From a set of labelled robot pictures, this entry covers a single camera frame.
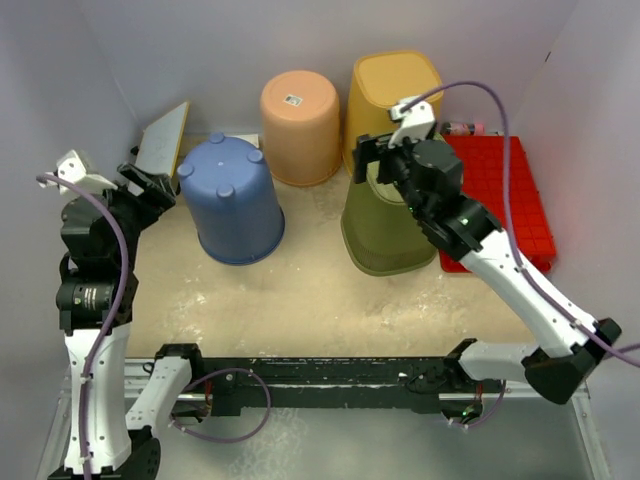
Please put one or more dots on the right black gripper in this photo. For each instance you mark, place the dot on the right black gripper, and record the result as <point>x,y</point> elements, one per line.
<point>372,149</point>

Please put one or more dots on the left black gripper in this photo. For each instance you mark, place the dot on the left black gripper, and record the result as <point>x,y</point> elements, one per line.
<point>152,202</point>

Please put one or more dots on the yellow mesh plastic basket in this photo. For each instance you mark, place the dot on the yellow mesh plastic basket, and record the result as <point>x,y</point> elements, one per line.
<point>378,82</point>

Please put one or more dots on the orange round plastic bucket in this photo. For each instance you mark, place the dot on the orange round plastic bucket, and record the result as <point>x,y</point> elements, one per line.
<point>301,127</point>

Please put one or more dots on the green mesh plastic basket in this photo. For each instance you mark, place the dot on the green mesh plastic basket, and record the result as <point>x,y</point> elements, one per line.
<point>380,235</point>

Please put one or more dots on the blue round plastic bucket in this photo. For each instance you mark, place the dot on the blue round plastic bucket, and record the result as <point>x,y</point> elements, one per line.
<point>229,191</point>

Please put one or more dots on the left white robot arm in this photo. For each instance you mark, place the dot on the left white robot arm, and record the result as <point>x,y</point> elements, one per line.
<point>101,227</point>

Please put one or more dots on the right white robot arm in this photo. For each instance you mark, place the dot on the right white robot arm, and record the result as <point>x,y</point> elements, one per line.
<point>570,343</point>

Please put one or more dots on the white yellow-edged board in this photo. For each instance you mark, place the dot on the white yellow-edged board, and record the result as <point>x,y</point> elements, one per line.
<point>160,144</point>

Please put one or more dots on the small pink capped bottle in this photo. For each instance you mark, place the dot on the small pink capped bottle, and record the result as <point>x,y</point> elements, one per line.
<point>462,129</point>

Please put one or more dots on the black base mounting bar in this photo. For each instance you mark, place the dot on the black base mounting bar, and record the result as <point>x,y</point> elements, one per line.
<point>424,385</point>

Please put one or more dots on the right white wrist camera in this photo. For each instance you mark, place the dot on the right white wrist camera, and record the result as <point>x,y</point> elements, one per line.
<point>414,123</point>

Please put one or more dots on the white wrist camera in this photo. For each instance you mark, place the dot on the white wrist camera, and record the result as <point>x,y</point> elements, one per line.
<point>414,123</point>
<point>75,168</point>

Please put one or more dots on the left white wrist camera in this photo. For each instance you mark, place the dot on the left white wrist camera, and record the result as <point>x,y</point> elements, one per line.
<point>75,168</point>

